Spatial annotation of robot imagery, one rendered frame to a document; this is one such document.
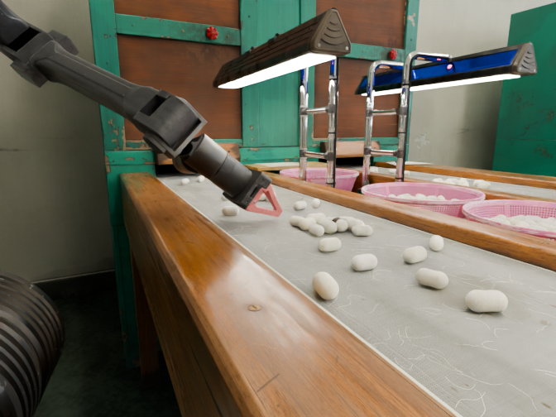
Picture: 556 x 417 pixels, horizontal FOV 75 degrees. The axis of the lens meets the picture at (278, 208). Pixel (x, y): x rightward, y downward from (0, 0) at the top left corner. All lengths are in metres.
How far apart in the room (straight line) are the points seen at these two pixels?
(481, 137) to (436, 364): 3.70
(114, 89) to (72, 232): 1.66
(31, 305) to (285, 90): 1.31
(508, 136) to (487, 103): 0.58
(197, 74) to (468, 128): 2.85
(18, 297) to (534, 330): 0.43
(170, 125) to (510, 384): 0.50
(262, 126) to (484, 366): 1.28
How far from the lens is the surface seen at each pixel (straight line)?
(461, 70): 1.18
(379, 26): 1.85
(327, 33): 0.70
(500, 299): 0.40
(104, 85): 0.70
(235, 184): 0.62
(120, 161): 1.36
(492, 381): 0.31
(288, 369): 0.24
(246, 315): 0.30
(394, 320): 0.36
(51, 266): 2.33
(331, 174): 0.96
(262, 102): 1.49
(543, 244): 0.57
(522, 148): 3.45
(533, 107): 3.44
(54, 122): 2.21
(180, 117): 0.59
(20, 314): 0.35
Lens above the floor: 0.91
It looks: 12 degrees down
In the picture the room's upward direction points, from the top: straight up
